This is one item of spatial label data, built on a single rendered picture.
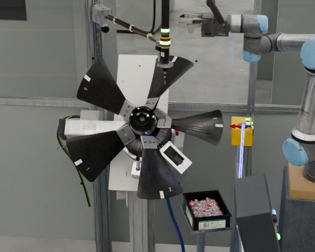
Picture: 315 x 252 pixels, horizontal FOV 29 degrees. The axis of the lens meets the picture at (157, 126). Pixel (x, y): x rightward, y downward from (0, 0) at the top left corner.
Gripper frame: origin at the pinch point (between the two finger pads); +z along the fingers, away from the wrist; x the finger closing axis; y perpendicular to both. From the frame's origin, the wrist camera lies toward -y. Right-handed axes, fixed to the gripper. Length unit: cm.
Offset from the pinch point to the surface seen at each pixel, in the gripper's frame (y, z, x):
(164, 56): 16.3, 6.9, -1.9
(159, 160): 62, 8, -10
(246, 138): 64, -31, 21
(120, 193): 100, 31, 26
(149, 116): 43.2, 13.0, -4.1
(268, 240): 51, -33, -83
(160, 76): 31.3, 9.8, 15.3
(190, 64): 24.7, -3.9, 13.2
